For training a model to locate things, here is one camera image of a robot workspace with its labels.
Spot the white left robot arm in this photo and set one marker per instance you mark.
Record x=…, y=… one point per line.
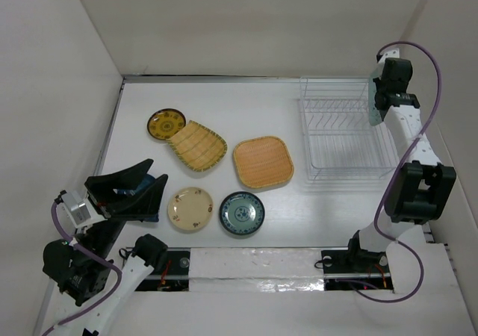
x=89, y=227

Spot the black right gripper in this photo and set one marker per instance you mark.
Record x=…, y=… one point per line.
x=379, y=82

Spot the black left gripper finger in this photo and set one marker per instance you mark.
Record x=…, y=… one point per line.
x=145, y=204
x=101, y=188

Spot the white wire dish rack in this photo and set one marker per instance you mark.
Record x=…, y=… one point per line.
x=340, y=142

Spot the orange square woven tray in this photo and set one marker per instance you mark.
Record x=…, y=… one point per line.
x=263, y=162

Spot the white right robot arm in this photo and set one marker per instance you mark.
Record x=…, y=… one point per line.
x=420, y=186

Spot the blue white patterned bowl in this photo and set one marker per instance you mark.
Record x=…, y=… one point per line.
x=242, y=213

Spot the light blue divided plate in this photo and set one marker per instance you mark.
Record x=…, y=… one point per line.
x=374, y=116

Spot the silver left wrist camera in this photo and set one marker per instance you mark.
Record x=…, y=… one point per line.
x=79, y=210

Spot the dark blue plate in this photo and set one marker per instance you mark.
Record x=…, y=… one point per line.
x=147, y=180

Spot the green-rimmed bamboo tray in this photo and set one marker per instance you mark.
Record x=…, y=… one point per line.
x=198, y=147

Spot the cream floral round plate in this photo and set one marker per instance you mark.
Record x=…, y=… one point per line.
x=190, y=209

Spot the yellow brown round plate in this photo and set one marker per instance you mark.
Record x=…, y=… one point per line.
x=163, y=124

